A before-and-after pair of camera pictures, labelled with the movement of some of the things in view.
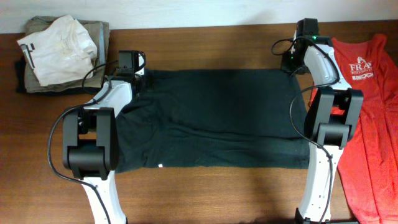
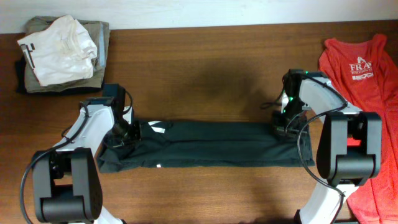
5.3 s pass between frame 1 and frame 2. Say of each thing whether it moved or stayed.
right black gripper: moved
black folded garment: stayed
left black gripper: moved
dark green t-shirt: moved
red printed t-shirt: stayed
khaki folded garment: stayed
